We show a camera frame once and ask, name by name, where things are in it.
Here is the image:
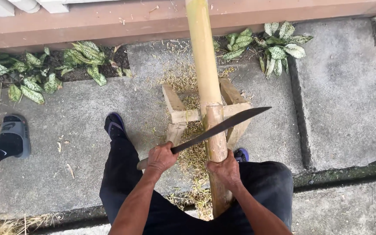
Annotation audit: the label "person's right hand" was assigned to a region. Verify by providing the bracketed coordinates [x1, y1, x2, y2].
[205, 149, 243, 190]

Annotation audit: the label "person's left hand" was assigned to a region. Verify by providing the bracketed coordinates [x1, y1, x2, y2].
[146, 141, 180, 175]

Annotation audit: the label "machete with wooden handle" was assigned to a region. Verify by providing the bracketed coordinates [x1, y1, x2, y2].
[137, 106, 272, 171]

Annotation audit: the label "yellow-green bamboo pole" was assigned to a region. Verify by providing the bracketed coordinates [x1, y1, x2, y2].
[185, 0, 235, 218]

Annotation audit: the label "person's blue right slipper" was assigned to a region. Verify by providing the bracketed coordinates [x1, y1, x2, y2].
[233, 148, 250, 163]

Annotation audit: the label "person's blue slipper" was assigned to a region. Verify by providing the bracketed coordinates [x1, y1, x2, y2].
[233, 148, 250, 163]
[104, 112, 128, 141]

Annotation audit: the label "heap of bamboo shavings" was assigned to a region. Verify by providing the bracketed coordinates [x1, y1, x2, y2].
[151, 62, 238, 221]

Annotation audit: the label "person's black trousers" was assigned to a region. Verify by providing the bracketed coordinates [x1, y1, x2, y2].
[99, 134, 294, 235]

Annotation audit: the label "wooden support stand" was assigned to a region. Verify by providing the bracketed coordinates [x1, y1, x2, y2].
[161, 78, 252, 151]

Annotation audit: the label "person's blue left slipper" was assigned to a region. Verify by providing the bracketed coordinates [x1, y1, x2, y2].
[104, 112, 128, 141]

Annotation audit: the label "pale spotted leaf plant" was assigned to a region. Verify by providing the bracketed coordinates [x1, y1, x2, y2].
[254, 21, 314, 79]

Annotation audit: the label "brown wooden ledge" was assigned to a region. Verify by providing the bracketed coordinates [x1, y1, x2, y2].
[0, 0, 376, 55]

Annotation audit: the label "dry grass tuft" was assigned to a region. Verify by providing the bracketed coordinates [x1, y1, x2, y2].
[0, 212, 65, 235]

